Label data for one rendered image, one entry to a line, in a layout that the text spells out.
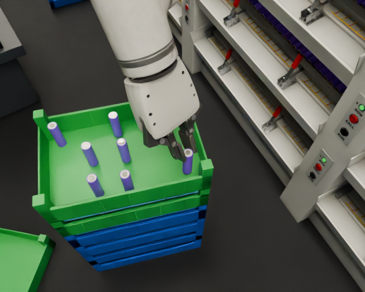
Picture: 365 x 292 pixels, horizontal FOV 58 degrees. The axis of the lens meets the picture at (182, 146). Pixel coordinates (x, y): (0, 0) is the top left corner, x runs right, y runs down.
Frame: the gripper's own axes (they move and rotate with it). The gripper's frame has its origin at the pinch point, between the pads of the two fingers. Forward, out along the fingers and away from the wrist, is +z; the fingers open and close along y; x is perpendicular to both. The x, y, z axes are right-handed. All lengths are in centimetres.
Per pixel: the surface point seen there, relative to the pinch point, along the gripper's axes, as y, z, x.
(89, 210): 18.1, 4.6, -7.4
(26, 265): 38, 34, -42
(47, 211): 23.4, 0.5, -8.9
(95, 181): 14.6, -0.2, -6.7
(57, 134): 13.9, -4.6, -20.5
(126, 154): 6.5, 1.6, -10.3
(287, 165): -31.6, 34.3, -5.0
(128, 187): 10.4, 4.2, -5.2
